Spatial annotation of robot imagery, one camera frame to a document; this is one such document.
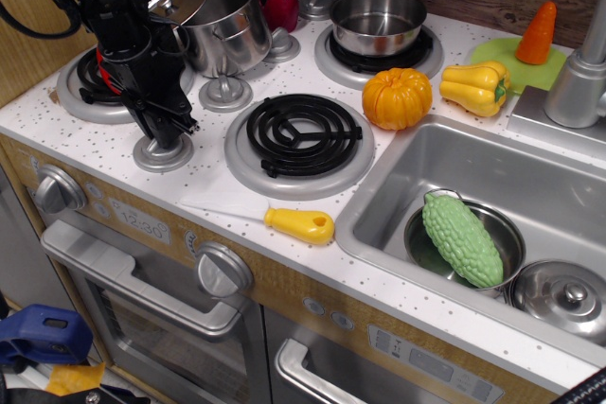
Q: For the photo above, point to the tall steel pot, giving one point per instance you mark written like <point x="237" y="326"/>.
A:
<point x="227" y="37"/>

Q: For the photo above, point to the black left coil burner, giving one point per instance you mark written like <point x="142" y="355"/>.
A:
<point x="94" y="88"/>

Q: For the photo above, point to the steel saucepan on burner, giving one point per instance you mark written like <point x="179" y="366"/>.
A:
<point x="377" y="27"/>

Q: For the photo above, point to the green toy bitter gourd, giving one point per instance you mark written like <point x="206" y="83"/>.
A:
<point x="462" y="240"/>

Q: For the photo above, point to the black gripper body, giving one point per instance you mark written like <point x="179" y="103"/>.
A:
<point x="149" y="64"/>

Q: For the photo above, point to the silver right oven dial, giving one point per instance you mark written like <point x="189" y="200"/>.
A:
<point x="220" y="272"/>

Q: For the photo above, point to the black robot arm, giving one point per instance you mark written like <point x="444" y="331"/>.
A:
<point x="99" y="17"/>

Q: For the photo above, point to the silver sink basin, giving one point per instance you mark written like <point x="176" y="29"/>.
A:
<point x="557" y="204"/>

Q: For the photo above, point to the small steel pot in sink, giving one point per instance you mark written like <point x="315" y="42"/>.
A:
<point x="505" y="235"/>

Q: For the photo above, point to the yellow handled toy knife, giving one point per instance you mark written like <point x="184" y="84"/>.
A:
<point x="310" y="226"/>

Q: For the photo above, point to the silver oven door handle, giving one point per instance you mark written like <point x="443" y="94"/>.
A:
<point x="113" y="269"/>

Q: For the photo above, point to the silver back stove knob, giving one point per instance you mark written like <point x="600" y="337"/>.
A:
<point x="315" y="10"/>

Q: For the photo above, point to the silver stove knob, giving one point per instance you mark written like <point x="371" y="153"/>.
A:
<point x="225" y="94"/>
<point x="150" y="156"/>
<point x="315" y="10"/>
<point x="284" y="46"/>

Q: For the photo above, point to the yellow toy bell pepper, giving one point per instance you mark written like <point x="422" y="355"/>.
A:
<point x="479" y="88"/>

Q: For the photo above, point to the silver oven dial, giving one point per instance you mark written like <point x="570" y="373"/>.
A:
<point x="58" y="191"/>
<point x="220" y="272"/>

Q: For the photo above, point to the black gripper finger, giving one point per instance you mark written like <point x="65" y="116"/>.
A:
<point x="180" y="122"/>
<point x="155" y="124"/>

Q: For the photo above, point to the steel lid in sink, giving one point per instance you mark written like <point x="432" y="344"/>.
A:
<point x="563" y="294"/>

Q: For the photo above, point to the silver dishwasher door handle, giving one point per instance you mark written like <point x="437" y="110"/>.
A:
<point x="289" y="364"/>

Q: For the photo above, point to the black front coil burner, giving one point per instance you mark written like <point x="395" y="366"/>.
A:
<point x="302" y="135"/>

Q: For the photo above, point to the orange toy pumpkin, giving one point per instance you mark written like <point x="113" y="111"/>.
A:
<point x="397" y="99"/>

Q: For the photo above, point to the orange toy carrot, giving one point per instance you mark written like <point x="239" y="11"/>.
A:
<point x="535" y="45"/>

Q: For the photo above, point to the dark red toy vegetable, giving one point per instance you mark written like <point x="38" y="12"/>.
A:
<point x="281" y="13"/>

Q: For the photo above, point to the yellow cloth scrap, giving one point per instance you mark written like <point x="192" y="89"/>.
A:
<point x="70" y="379"/>

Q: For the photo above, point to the red toy under gripper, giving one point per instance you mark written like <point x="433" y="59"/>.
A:
<point x="110" y="81"/>

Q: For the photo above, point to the green round plate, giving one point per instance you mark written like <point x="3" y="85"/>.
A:
<point x="521" y="74"/>

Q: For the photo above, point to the black coil burner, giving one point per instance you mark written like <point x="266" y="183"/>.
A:
<point x="302" y="135"/>
<point x="420" y="50"/>
<point x="94" y="88"/>

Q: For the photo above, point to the silver left oven dial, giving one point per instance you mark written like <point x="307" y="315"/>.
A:
<point x="58" y="191"/>

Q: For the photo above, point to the black back coil burner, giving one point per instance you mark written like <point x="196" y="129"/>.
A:
<point x="420" y="50"/>

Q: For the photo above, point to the silver faucet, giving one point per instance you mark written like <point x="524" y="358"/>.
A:
<point x="576" y="99"/>

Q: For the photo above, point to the blue clamp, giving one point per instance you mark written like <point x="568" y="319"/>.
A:
<point x="46" y="335"/>

